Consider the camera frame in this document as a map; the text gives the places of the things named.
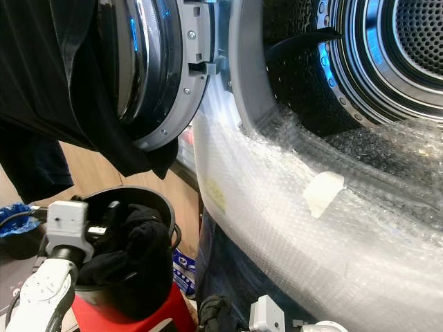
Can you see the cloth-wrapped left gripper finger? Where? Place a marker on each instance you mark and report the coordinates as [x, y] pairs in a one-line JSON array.
[[214, 315]]

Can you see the black clothes bundle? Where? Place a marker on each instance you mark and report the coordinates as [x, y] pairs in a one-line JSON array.
[[145, 249]]

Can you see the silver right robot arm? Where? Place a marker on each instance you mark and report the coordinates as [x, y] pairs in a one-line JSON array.
[[325, 327]]

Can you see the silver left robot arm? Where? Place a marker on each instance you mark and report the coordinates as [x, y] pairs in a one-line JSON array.
[[48, 297]]

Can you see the white washing machine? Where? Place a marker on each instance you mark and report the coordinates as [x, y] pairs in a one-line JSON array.
[[246, 69]]

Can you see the dark blue denim cloth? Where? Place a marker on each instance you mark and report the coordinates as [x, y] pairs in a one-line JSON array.
[[221, 277]]

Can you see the red plastic stool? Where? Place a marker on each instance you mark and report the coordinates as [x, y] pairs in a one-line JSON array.
[[173, 315]]

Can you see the wooden cabinet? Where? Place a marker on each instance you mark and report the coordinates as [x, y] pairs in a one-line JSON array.
[[83, 173]]

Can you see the blue and white package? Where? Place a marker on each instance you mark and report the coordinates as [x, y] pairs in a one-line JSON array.
[[185, 271]]

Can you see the black plastic bucket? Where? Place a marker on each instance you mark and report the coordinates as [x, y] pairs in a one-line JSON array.
[[145, 297]]

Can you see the bin with blue bag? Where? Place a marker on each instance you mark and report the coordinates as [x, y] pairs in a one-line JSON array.
[[14, 214]]

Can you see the grey floor mat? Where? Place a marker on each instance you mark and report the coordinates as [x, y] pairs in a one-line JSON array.
[[10, 283]]

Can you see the clear bubble wrap sheet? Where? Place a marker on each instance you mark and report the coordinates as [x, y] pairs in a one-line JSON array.
[[332, 263]]

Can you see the round chrome washer door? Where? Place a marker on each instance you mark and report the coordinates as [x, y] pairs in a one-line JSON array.
[[194, 90]]

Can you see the black hanging garment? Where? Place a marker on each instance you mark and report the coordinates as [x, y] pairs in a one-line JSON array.
[[55, 69]]

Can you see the white tape piece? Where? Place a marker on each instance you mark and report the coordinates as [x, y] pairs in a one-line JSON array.
[[324, 194]]

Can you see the black drum paddle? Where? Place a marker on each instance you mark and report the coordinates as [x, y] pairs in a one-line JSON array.
[[297, 40]]

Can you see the perforated steel washer drum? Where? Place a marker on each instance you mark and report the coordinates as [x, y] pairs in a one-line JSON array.
[[374, 55]]

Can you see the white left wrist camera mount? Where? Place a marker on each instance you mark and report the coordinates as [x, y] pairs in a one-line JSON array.
[[68, 221]]

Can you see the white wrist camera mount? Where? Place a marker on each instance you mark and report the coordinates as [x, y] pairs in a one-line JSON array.
[[266, 316], [68, 221]]

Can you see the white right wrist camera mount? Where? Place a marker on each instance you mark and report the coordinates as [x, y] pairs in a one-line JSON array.
[[266, 316]]

